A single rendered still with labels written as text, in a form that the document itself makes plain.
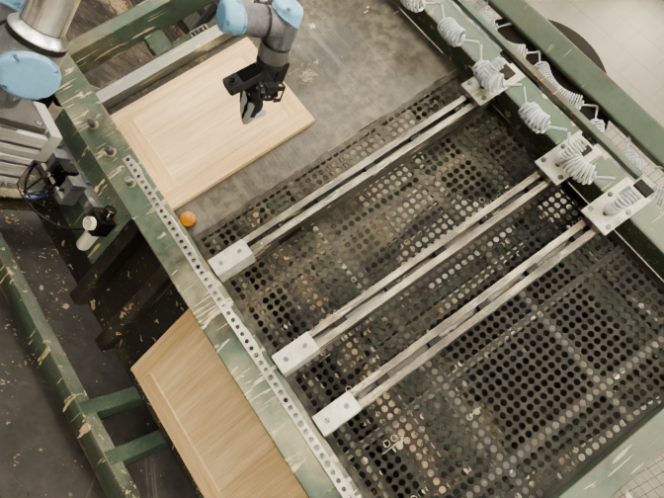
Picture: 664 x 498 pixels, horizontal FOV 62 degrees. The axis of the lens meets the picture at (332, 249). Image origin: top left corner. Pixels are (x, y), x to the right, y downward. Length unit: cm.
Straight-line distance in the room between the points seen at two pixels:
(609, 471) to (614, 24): 563
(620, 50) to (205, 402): 570
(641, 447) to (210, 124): 162
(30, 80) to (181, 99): 86
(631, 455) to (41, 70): 169
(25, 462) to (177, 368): 56
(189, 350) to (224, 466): 42
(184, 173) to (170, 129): 18
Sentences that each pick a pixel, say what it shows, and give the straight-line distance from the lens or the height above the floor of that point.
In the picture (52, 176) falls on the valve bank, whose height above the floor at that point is 72.
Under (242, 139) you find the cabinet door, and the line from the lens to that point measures 194.
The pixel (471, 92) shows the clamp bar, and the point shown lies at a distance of 193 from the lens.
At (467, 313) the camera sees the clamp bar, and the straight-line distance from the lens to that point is 169.
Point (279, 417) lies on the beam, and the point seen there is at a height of 85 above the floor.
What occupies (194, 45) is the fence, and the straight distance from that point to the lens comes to 218.
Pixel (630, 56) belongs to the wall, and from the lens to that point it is 672.
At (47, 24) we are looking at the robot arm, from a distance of 128.
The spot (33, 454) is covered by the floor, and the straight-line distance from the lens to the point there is 224.
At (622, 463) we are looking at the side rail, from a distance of 176.
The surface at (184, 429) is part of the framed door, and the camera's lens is 214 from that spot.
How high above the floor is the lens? 177
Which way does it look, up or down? 20 degrees down
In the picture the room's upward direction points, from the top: 46 degrees clockwise
